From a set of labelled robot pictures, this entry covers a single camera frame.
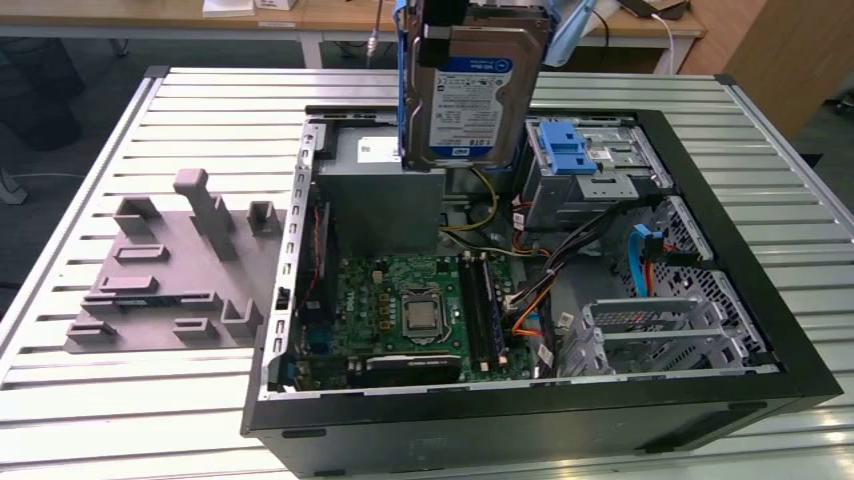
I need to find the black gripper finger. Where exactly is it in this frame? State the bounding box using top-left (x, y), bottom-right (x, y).
top-left (416, 0), bottom-right (469, 67)

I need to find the hard disk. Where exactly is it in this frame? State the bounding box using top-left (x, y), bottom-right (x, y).
top-left (392, 0), bottom-right (555, 174)

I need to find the blue data wire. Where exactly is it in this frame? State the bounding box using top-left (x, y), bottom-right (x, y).
top-left (626, 223), bottom-right (671, 301)

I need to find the red orange power wire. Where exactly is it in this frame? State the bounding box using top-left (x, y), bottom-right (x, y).
top-left (640, 238), bottom-right (714, 270)

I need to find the metal disk bay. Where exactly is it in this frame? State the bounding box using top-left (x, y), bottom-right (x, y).
top-left (556, 294), bottom-right (762, 379)

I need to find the blue drive latch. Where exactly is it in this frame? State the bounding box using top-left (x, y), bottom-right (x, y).
top-left (537, 121), bottom-right (599, 175)

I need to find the dark brown case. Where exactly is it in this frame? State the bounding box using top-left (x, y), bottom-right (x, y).
top-left (616, 0), bottom-right (688, 21)

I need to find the white flat box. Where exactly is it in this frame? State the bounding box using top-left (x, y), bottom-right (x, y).
top-left (201, 0), bottom-right (257, 19)

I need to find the grey power supply unit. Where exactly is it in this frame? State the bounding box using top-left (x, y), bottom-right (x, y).
top-left (312, 124), bottom-right (447, 256)

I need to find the metal drive cage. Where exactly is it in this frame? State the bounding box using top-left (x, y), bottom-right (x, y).
top-left (519, 119), bottom-right (672, 231)

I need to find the wooden desk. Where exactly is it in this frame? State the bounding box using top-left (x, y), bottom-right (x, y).
top-left (0, 0), bottom-right (708, 76)

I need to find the green motherboard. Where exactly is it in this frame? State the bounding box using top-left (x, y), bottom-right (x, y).
top-left (292, 252), bottom-right (535, 391)

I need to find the wooden cabinet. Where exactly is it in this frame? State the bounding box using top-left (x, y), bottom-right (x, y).
top-left (679, 0), bottom-right (854, 146)

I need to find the CPU socket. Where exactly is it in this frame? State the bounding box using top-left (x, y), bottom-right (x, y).
top-left (396, 286), bottom-right (456, 347)

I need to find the silver CPU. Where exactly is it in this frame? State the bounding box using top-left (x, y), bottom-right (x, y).
top-left (403, 299), bottom-right (445, 334)

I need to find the grey parts rack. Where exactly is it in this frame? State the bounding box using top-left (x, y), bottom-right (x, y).
top-left (62, 168), bottom-right (288, 357)

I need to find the black chair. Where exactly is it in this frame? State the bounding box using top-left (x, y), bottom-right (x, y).
top-left (0, 37), bottom-right (85, 151)

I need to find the black graphics card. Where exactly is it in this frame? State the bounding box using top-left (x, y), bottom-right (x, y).
top-left (345, 352), bottom-right (465, 386)

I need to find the white stand foot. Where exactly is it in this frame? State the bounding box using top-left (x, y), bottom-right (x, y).
top-left (0, 167), bottom-right (29, 206)

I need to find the black PC case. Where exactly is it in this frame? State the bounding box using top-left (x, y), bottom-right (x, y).
top-left (239, 103), bottom-right (843, 476)

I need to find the hanging black cable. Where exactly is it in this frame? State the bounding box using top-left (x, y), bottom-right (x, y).
top-left (363, 0), bottom-right (388, 67)

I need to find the yellow black wire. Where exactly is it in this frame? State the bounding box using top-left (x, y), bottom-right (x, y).
top-left (439, 167), bottom-right (503, 235)

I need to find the black cable bundle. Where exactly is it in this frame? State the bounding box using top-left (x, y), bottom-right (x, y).
top-left (519, 202), bottom-right (632, 301)

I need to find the orange wire bundle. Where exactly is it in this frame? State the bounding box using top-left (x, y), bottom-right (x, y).
top-left (505, 269), bottom-right (555, 351)

